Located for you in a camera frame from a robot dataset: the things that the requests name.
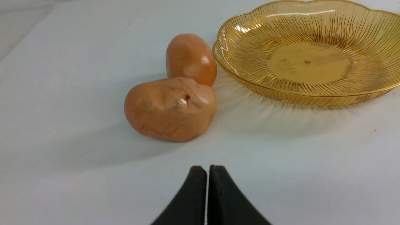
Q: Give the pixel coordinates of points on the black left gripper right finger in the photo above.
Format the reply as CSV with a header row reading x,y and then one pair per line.
x,y
226,204

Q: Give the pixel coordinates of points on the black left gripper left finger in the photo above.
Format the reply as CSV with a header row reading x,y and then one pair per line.
x,y
188,205

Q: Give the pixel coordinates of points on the orange toy potato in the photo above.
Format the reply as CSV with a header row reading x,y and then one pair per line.
x,y
172,109
189,56

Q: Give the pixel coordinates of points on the amber ribbed plastic plate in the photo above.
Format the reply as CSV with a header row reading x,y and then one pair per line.
x,y
318,53

